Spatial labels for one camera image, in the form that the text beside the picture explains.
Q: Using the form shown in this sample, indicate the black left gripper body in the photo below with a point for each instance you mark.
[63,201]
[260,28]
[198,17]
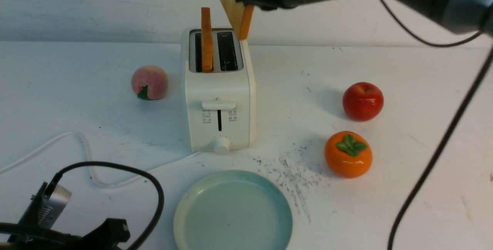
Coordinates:
[105,237]

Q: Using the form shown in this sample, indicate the toast slice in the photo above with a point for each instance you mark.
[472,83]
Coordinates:
[206,40]
[239,16]

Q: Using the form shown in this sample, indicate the light green plate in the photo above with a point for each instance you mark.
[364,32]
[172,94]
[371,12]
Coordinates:
[233,210]

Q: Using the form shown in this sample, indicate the white two-slot toaster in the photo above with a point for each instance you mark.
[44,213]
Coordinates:
[219,107]

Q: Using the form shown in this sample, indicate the red apple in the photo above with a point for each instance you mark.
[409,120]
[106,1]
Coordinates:
[363,101]

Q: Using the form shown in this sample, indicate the pink peach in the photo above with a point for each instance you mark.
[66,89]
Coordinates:
[150,83]

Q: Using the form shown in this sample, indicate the orange persimmon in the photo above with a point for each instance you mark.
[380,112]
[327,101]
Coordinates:
[348,155]

